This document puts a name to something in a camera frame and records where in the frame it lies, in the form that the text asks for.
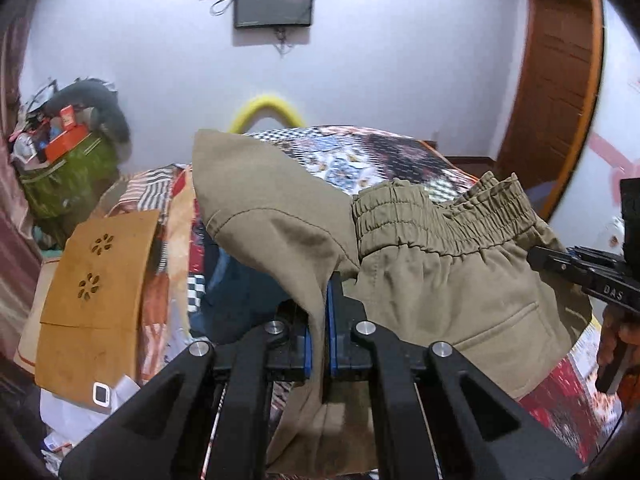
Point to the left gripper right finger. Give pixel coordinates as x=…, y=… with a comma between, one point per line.
x=435, y=414

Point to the yellow curved headboard pillow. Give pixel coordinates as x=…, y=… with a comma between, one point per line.
x=265, y=105

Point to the green patterned bag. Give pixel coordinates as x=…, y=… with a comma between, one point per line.
x=63, y=194

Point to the striped pink curtain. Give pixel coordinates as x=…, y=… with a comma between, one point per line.
x=20, y=256

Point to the orange box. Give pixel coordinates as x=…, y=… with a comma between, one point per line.
x=67, y=130

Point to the wall mounted black monitor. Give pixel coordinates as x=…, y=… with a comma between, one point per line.
x=272, y=13

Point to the person's right hand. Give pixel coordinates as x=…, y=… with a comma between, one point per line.
x=618, y=352

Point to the brown wooden door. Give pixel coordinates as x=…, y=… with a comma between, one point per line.
x=555, y=98

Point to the white paper pile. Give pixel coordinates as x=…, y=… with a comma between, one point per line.
x=69, y=422

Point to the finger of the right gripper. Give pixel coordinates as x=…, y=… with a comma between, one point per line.
x=601, y=275

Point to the grey plush pillow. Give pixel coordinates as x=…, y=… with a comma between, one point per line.
x=106, y=116

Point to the patchwork patterned bedspread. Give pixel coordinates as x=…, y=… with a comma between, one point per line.
x=351, y=159

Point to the brown wooden carved board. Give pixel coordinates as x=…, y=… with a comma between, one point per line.
x=89, y=325

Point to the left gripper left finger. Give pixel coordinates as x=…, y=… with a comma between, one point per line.
x=206, y=414

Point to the dark navy folded garment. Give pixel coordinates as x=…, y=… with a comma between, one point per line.
x=231, y=298

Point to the olive khaki pants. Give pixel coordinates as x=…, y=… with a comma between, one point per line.
x=455, y=272

